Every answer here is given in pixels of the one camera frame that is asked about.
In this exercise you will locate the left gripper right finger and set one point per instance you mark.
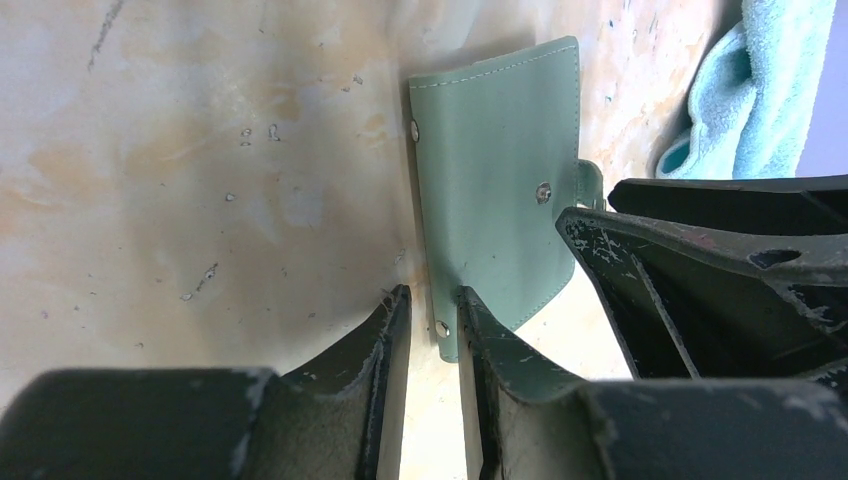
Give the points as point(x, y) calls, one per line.
point(525, 417)

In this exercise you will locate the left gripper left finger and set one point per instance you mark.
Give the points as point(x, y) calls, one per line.
point(338, 416)

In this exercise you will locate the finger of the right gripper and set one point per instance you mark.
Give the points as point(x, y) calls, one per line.
point(803, 206)
point(693, 302)

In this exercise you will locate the light blue towel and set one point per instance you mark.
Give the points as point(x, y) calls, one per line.
point(752, 99)

